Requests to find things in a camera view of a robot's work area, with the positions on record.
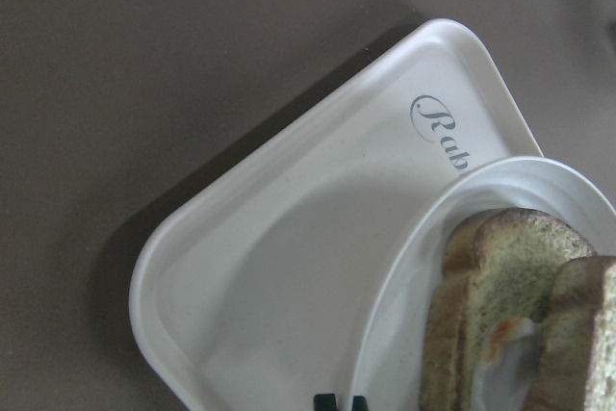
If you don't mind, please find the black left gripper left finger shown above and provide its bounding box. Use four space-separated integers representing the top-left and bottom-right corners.
313 394 338 411

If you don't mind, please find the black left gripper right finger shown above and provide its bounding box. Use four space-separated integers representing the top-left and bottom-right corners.
351 396 369 411

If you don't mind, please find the white round plate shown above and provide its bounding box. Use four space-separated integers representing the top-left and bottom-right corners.
350 156 615 410

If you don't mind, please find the cream rectangular tray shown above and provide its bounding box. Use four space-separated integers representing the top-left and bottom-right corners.
129 19 540 410

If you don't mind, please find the fried egg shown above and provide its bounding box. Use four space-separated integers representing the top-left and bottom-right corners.
470 318 542 411

